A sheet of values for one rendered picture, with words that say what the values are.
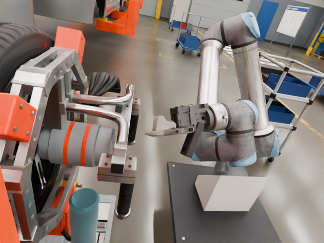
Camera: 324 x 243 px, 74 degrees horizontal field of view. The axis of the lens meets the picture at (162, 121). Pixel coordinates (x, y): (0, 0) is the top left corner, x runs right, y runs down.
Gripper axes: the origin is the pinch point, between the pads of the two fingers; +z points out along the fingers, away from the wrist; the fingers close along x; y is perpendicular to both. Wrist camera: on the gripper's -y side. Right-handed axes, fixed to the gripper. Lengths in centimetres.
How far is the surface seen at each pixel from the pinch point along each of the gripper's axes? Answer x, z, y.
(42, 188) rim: -27.6, 36.9, -16.4
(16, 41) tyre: 5.3, 28.7, 26.8
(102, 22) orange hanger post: -337, -27, 168
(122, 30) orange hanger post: -334, -59, 154
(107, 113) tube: 1.1, 11.1, 8.2
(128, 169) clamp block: 11.2, 9.1, -5.7
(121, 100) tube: -6.2, 5.9, 11.5
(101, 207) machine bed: -80, 18, -51
